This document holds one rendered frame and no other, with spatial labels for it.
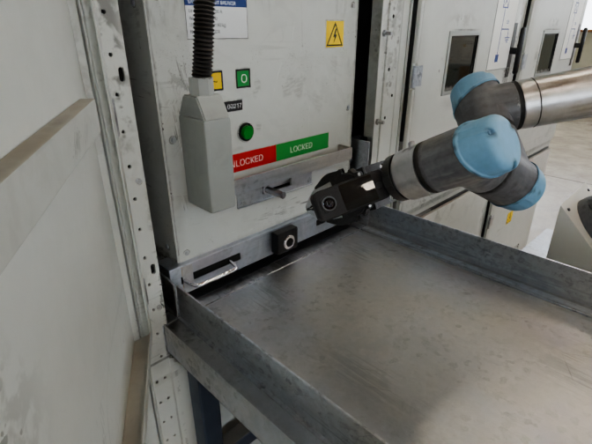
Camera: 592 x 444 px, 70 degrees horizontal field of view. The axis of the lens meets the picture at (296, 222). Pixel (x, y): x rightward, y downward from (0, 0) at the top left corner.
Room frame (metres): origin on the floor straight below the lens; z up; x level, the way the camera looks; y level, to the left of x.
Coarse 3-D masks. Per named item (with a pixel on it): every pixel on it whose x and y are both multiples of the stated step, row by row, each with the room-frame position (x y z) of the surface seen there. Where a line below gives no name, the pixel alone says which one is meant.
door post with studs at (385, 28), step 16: (384, 0) 1.01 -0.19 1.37; (400, 0) 1.05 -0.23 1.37; (384, 16) 1.02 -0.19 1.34; (400, 16) 1.05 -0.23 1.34; (384, 32) 1.01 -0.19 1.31; (384, 48) 1.02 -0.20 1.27; (368, 64) 1.06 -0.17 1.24; (384, 64) 1.03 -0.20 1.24; (368, 80) 1.06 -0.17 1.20; (384, 80) 1.03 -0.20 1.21; (368, 96) 1.05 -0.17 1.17; (384, 96) 1.03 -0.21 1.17; (368, 112) 1.05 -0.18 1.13; (384, 112) 1.03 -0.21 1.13; (368, 128) 1.05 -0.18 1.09; (384, 128) 1.04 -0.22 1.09; (384, 144) 1.04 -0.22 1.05
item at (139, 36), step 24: (120, 0) 0.73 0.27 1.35; (144, 24) 0.68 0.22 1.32; (144, 48) 0.68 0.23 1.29; (144, 72) 0.69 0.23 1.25; (144, 96) 0.70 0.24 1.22; (144, 120) 0.71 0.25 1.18; (144, 144) 0.72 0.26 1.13; (144, 168) 0.73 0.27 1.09; (168, 192) 0.67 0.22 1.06; (168, 216) 0.68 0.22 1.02; (168, 240) 0.69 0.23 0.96
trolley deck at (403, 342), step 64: (320, 256) 0.84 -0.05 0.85; (384, 256) 0.84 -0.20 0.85; (256, 320) 0.61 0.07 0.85; (320, 320) 0.61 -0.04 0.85; (384, 320) 0.61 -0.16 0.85; (448, 320) 0.61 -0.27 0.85; (512, 320) 0.61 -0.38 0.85; (576, 320) 0.61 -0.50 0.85; (320, 384) 0.46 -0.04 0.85; (384, 384) 0.46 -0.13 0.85; (448, 384) 0.46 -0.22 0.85; (512, 384) 0.46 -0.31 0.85; (576, 384) 0.46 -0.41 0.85
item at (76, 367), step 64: (0, 0) 0.34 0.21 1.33; (64, 0) 0.55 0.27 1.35; (0, 64) 0.31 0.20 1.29; (64, 64) 0.49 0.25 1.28; (0, 128) 0.28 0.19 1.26; (64, 128) 0.36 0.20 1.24; (0, 192) 0.21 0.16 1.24; (64, 192) 0.38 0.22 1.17; (0, 256) 0.19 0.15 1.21; (64, 256) 0.34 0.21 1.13; (0, 320) 0.20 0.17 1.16; (64, 320) 0.30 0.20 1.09; (128, 320) 0.55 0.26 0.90; (0, 384) 0.18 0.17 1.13; (64, 384) 0.26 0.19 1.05; (128, 384) 0.46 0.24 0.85
